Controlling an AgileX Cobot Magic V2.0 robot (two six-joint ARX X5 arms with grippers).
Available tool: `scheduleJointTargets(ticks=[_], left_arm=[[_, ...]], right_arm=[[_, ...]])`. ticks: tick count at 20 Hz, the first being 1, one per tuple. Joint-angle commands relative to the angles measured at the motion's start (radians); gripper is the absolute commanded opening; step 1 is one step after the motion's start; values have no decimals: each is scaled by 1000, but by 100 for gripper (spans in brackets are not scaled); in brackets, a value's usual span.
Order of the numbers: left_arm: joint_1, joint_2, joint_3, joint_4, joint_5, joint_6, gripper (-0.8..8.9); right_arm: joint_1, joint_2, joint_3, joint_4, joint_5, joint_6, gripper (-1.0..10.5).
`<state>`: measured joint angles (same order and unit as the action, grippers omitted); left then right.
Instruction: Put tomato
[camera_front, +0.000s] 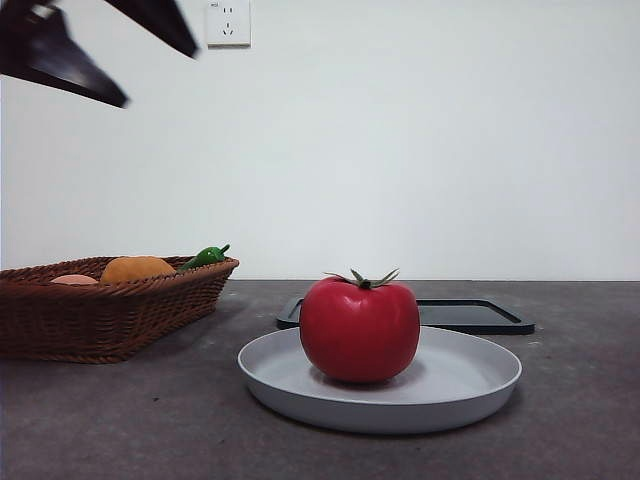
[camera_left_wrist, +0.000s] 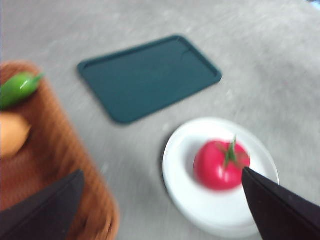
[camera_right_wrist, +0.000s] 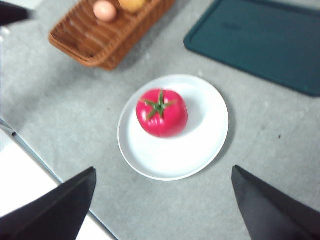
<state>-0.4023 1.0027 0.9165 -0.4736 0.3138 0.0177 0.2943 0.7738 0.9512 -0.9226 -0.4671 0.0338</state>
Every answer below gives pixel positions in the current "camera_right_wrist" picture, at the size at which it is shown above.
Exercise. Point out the light brown egg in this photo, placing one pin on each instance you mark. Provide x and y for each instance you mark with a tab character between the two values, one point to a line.
105	11

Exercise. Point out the brown wicker basket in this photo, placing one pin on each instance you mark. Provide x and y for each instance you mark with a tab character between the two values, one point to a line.
107	42

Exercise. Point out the dark rectangular tray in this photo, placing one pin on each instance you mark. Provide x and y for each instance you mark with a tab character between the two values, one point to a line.
257	42

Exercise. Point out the red tomato with green stem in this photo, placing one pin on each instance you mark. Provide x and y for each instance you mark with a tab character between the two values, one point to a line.
165	120

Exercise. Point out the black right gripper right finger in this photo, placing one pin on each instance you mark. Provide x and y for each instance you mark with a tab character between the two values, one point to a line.
275	212

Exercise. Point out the white round plate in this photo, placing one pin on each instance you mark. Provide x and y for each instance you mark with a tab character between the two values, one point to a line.
175	157

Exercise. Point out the white robot mounting platform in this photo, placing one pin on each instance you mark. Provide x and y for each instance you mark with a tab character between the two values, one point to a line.
20	162

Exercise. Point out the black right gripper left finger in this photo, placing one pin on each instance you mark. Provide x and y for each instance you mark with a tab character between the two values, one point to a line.
50	212

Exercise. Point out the yellow-orange potato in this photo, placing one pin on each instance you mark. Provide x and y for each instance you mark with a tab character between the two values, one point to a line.
132	5

